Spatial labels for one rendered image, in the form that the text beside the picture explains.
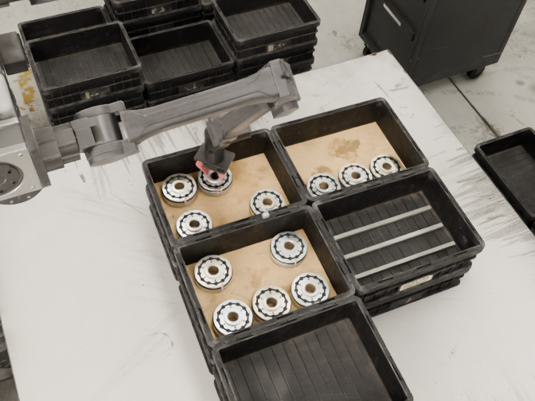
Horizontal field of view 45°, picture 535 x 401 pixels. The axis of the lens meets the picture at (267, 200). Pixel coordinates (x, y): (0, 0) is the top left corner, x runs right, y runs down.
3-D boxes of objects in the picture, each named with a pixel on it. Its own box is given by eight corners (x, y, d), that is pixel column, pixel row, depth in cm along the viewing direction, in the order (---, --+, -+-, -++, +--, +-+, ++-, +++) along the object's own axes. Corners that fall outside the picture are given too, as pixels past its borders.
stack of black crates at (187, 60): (152, 139, 290) (145, 85, 262) (132, 95, 305) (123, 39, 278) (233, 116, 301) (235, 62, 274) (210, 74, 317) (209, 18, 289)
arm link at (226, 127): (266, 61, 131) (283, 111, 131) (289, 56, 134) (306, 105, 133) (200, 118, 170) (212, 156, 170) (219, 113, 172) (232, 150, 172)
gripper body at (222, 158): (203, 145, 186) (203, 129, 180) (235, 157, 185) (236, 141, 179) (193, 161, 183) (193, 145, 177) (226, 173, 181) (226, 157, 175)
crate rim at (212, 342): (209, 350, 155) (209, 346, 153) (172, 250, 170) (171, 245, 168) (356, 297, 165) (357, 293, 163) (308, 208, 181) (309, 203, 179)
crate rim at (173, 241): (172, 250, 170) (171, 245, 168) (140, 165, 185) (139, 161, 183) (308, 208, 181) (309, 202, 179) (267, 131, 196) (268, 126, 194)
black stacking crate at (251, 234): (210, 364, 163) (210, 346, 153) (174, 267, 178) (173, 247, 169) (349, 313, 173) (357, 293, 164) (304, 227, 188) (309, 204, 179)
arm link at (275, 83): (294, 44, 124) (310, 93, 124) (285, 63, 137) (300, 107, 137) (68, 113, 119) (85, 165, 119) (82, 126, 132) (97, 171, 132)
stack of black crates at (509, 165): (566, 226, 277) (591, 195, 258) (510, 248, 268) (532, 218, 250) (510, 158, 297) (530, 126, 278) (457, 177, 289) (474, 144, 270)
